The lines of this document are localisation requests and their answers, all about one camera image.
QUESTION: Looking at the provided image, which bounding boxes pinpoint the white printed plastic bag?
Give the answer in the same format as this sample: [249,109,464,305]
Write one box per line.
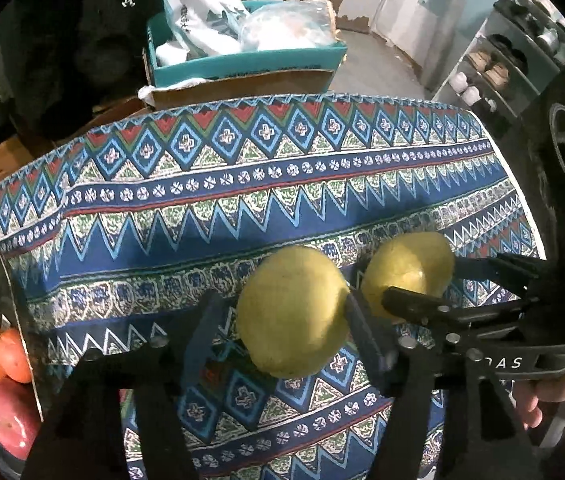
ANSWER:
[163,0,249,56]

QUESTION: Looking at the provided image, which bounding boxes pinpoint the blue patterned tablecloth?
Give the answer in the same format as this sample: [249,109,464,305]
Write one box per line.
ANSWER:
[0,94,545,479]

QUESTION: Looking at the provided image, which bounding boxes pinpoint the yellow-green mango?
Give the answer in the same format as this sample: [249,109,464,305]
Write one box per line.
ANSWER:
[236,246,349,379]

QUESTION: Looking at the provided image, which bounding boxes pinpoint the cardboard box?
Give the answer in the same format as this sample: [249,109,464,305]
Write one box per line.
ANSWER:
[138,70,336,110]

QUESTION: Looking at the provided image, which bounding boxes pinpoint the large dark red apple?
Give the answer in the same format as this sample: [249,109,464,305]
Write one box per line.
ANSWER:
[0,377,42,460]

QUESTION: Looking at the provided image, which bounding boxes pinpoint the dark hanging clothes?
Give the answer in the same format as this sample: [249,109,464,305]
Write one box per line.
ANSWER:
[0,0,162,142]

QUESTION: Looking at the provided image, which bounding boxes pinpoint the shoe rack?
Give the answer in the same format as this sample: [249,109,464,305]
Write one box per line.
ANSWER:
[433,0,565,126]

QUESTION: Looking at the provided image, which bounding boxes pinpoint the teal box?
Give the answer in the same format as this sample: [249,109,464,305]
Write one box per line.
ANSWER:
[146,0,347,87]

